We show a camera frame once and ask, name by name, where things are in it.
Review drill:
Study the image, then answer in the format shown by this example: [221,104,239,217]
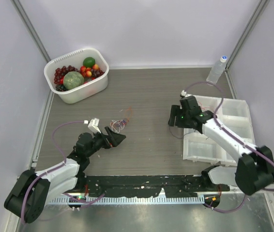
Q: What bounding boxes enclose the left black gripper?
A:
[86,127,125,158]

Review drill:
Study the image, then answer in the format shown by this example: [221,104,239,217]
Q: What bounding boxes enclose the cable bundle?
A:
[110,107,133,133]

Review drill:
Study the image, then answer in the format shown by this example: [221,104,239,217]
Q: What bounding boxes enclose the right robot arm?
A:
[168,95,274,195]

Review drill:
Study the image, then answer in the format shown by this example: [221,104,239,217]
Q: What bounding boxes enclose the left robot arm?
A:
[4,127,126,223]

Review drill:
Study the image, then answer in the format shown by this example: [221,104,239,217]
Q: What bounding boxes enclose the white compartment tray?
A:
[183,99,255,166]

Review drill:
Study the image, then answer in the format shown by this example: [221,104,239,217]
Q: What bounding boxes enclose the clear water bottle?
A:
[206,56,228,84]

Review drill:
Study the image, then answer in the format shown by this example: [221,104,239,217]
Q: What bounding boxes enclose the red yellow cherry cluster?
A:
[79,64,105,83]

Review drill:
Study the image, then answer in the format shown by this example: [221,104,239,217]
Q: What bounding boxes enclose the green melon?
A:
[63,72,84,90]

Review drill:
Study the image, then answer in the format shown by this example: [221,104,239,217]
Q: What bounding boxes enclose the green lime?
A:
[83,57,96,68]

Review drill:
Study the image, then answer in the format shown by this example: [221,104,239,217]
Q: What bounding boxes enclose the red grape bunch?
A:
[53,65,79,85]

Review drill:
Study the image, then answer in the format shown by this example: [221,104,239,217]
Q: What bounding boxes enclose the white plastic fruit basket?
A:
[44,48,109,104]

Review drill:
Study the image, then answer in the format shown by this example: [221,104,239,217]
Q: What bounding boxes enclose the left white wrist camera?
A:
[83,118,101,134]

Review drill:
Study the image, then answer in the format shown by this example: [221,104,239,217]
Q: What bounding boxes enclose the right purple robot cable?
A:
[184,81,274,214]

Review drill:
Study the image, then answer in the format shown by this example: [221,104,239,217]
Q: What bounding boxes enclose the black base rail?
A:
[87,175,230,198]

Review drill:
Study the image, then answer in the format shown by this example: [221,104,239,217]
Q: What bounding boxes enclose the white slotted cable duct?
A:
[49,195,205,205]

